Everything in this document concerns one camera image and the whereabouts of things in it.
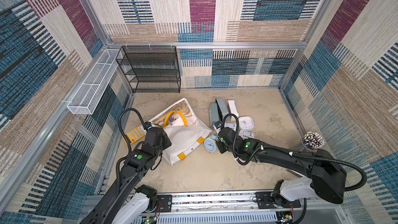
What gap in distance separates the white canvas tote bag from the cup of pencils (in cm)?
49

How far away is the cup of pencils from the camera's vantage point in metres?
0.74

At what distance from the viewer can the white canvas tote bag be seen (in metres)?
0.82
